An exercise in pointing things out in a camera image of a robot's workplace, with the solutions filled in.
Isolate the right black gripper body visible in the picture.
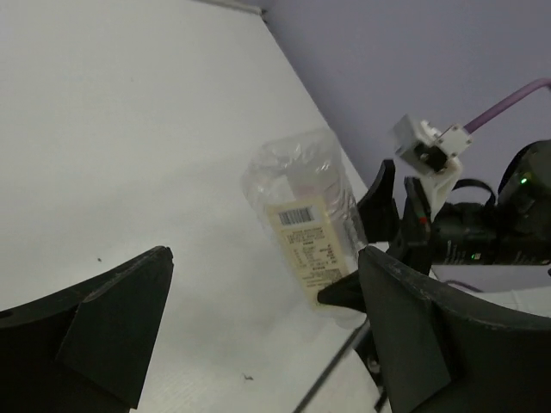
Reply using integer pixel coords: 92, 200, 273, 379
387, 177, 500, 274

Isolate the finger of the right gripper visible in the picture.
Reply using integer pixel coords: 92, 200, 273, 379
317, 247, 431, 313
357, 159, 399, 243

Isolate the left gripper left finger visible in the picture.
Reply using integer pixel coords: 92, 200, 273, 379
1, 246, 173, 412

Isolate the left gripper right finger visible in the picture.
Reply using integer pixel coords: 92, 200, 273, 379
359, 247, 550, 412

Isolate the clear bottle white label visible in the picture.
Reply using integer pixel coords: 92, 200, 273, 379
241, 128, 367, 329

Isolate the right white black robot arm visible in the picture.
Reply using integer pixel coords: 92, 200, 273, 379
358, 140, 550, 274

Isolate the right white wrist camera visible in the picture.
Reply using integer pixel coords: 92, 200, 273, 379
391, 115, 473, 218

